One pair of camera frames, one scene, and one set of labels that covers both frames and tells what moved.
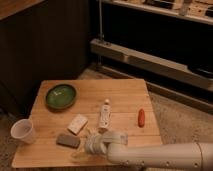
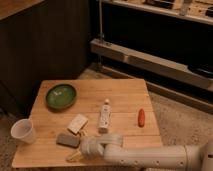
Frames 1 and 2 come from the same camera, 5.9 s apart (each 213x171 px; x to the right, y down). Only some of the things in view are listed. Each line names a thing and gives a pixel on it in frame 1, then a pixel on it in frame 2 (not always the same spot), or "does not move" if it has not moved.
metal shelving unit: [165, 46] does not move
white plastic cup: [24, 130] does not move
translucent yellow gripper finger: [89, 133] → [83, 133]
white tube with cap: [105, 114] does not move
